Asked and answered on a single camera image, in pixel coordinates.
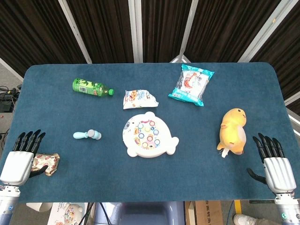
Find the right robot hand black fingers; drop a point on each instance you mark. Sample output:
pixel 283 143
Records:
pixel 279 173

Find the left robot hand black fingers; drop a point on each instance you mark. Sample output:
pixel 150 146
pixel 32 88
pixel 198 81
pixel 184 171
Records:
pixel 16 166

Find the light blue toy hammer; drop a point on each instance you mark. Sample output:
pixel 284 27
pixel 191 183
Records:
pixel 80 135

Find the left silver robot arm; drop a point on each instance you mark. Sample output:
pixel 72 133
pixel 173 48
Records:
pixel 7 204

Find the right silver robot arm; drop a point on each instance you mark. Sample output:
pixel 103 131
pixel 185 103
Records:
pixel 287 208

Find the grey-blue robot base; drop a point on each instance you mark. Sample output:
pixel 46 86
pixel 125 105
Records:
pixel 145 214

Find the toy box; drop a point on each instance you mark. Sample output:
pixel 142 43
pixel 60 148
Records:
pixel 68 214

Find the white whack-a-mole toy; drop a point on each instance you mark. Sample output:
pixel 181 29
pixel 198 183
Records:
pixel 150 136

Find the brown crumpled snack wrapper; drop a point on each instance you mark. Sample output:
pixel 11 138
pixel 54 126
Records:
pixel 48 161

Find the white shoe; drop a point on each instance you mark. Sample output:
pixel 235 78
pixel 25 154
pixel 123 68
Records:
pixel 243 219

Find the yellow plush toy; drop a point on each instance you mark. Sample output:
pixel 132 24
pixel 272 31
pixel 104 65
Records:
pixel 232 131

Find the black power device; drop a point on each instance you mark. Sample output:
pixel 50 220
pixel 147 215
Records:
pixel 7 98

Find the brown cardboard box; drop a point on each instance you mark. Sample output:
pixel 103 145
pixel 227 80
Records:
pixel 206 213

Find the green tea plastic bottle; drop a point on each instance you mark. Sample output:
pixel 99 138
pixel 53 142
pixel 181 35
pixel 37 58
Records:
pixel 87 87

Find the teal snack package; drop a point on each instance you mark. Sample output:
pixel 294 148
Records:
pixel 191 85

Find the blue table cloth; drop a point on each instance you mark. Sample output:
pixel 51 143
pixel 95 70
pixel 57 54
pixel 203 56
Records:
pixel 150 178

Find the white snack bag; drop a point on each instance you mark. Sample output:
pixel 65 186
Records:
pixel 138 99

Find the dark brown pleated curtain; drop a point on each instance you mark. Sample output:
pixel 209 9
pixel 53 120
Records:
pixel 105 28

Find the white frame beam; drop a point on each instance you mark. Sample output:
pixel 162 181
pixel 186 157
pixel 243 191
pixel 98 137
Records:
pixel 293 99
pixel 10 69

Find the white frame pole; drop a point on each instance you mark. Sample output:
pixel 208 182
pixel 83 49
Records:
pixel 136 30
pixel 264 30
pixel 75 30
pixel 187 30

